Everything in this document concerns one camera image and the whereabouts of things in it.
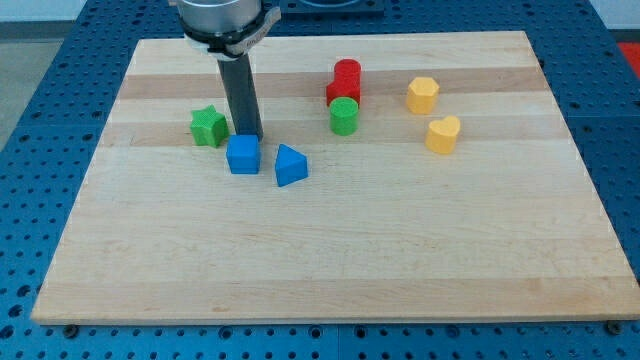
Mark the light wooden board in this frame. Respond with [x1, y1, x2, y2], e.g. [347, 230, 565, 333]
[31, 31, 639, 325]

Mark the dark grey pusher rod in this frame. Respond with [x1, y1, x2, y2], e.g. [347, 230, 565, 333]
[218, 54, 263, 141]

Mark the green cylinder block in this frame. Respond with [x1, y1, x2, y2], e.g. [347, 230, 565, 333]
[329, 97, 359, 136]

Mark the blue triangle block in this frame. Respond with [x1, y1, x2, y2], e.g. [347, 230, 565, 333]
[274, 144, 308, 187]

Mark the green star block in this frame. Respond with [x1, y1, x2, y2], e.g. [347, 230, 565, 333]
[190, 105, 230, 148]

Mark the yellow hexagon block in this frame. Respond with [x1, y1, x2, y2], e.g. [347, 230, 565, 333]
[406, 77, 440, 115]

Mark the red curved block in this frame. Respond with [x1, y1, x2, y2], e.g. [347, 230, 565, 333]
[325, 59, 361, 106]

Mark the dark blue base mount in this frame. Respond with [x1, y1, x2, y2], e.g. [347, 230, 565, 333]
[274, 0, 385, 16]

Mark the yellow heart block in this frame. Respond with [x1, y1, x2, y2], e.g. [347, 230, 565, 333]
[425, 116, 461, 154]

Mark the blue cube block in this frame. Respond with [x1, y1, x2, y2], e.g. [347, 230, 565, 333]
[226, 135, 261, 174]

